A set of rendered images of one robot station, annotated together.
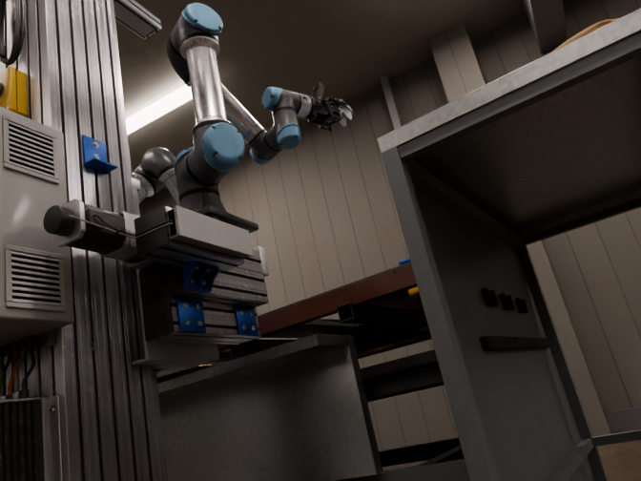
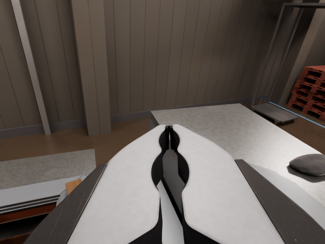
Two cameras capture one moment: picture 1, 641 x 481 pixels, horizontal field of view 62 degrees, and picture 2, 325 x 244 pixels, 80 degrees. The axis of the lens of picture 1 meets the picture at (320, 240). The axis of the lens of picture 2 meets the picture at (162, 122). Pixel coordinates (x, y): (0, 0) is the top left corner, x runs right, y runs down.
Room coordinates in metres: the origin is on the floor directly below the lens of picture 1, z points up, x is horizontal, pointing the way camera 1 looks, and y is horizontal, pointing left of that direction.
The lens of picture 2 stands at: (1.59, -0.11, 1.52)
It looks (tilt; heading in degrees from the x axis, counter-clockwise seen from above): 29 degrees down; 308
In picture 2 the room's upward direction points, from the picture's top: 5 degrees clockwise
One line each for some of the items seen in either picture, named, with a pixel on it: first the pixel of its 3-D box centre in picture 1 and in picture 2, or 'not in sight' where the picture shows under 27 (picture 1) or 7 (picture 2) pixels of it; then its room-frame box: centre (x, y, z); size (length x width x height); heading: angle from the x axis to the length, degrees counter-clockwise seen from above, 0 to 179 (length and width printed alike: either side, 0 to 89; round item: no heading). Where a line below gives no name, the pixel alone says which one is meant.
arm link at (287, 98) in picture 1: (280, 101); not in sight; (1.46, 0.03, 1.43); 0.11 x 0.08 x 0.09; 130
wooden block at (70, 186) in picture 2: not in sight; (76, 195); (2.16, -0.33, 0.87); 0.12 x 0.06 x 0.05; 161
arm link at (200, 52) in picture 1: (206, 90); not in sight; (1.29, 0.23, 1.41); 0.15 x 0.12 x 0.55; 40
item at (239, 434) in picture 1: (201, 443); not in sight; (1.88, 0.54, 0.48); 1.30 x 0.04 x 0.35; 60
